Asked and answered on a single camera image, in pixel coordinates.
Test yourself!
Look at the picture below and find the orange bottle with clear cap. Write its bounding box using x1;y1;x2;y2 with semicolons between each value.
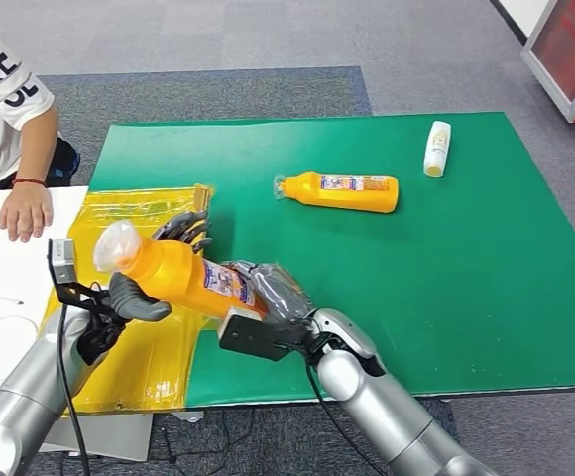
273;171;400;215
91;220;269;322

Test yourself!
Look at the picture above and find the grey plate under table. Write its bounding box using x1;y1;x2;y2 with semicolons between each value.
39;412;155;464

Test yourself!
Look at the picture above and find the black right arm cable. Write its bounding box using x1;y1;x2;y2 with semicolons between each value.
305;359;389;476

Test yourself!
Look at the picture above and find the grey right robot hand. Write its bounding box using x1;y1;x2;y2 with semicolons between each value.
223;259;316;330

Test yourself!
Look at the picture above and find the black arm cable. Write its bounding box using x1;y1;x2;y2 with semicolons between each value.
305;359;389;476
56;304;91;476

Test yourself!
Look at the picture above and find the black floor cable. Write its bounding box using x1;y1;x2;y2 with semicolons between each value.
160;407;257;476

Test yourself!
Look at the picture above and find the small white bottle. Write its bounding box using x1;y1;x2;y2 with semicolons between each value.
423;120;452;179

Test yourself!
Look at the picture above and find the red and white cabinet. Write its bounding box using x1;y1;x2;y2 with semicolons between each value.
521;0;575;125

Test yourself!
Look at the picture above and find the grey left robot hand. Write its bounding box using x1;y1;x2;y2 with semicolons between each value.
108;209;215;324

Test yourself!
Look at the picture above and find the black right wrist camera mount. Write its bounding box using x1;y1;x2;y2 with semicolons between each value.
217;308;315;363

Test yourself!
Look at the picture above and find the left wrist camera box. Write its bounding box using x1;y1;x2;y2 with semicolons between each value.
48;238;78;286

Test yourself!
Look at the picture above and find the yellow plastic sheet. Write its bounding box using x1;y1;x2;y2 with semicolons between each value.
39;184;226;416

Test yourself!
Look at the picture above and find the thin white cable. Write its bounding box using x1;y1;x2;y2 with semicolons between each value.
0;297;39;349

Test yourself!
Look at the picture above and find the person's hand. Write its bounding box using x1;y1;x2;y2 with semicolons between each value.
0;182;54;244

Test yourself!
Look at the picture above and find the green table mat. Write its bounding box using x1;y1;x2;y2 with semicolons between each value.
88;112;575;410

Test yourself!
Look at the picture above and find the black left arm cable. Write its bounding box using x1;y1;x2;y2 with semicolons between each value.
56;304;91;476

